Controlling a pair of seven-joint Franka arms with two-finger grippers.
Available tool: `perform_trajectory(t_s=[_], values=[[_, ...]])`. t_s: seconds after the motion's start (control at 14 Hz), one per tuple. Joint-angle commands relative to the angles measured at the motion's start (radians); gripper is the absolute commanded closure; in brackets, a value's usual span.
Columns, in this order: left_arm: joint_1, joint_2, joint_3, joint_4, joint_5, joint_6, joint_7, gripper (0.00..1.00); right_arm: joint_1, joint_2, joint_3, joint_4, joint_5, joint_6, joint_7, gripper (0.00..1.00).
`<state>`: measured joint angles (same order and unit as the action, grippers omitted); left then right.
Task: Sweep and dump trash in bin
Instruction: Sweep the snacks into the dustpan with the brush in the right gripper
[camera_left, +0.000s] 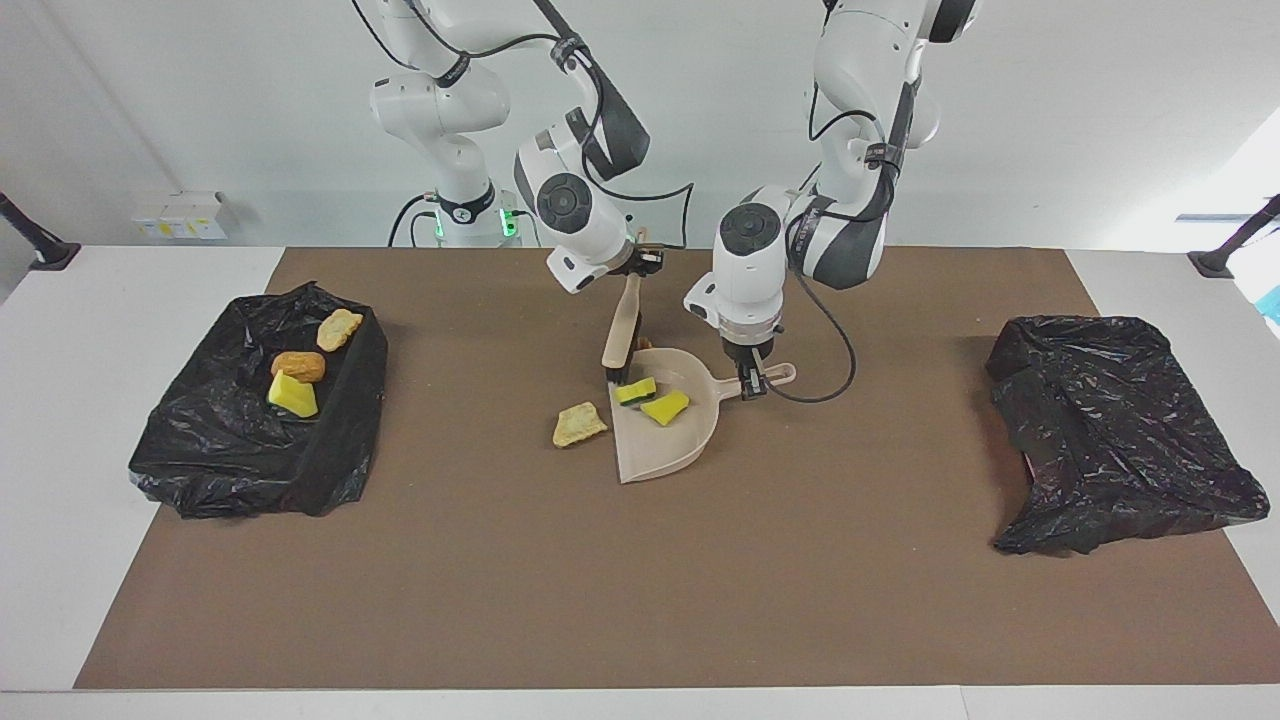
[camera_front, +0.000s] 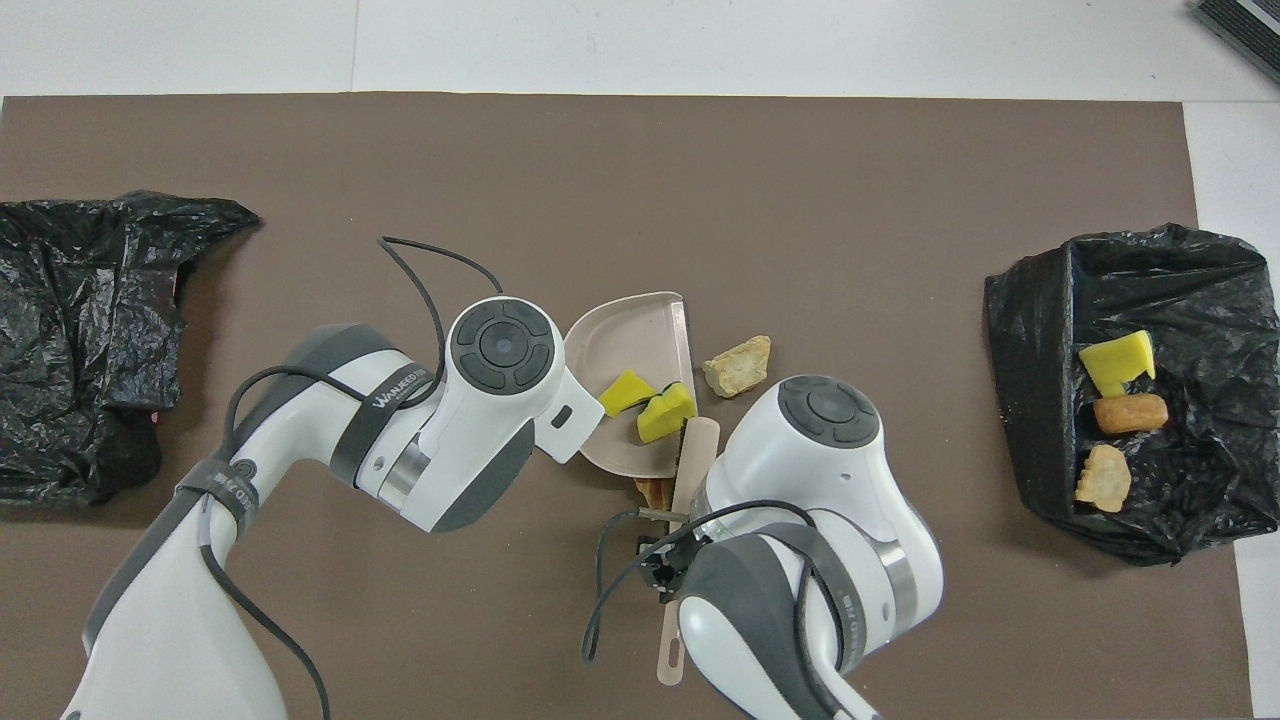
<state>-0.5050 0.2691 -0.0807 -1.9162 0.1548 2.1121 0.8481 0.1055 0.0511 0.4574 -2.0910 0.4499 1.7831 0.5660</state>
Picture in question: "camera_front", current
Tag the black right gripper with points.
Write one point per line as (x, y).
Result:
(680, 560)

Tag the orange striped croissant piece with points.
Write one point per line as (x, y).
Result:
(655, 492)

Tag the beige hand brush black bristles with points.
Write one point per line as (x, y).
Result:
(697, 460)

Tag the yellow sponge with green pad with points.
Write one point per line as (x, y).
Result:
(667, 415)

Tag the pale bread chunk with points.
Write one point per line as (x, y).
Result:
(738, 368)

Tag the beige plastic dustpan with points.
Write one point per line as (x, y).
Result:
(620, 340)

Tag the ridged tan bread slice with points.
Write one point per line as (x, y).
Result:
(1103, 478)

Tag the brown bread roll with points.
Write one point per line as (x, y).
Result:
(1130, 414)

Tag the notched yellow sponge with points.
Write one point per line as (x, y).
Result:
(1120, 362)

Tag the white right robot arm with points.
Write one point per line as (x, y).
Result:
(830, 480)

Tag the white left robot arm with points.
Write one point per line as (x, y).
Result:
(450, 450)

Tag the black trash bag bin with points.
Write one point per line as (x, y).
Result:
(80, 320)
(1200, 500)

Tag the brown table mat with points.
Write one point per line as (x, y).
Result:
(640, 180)

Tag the dark ribbed object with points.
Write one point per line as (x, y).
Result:
(1250, 25)

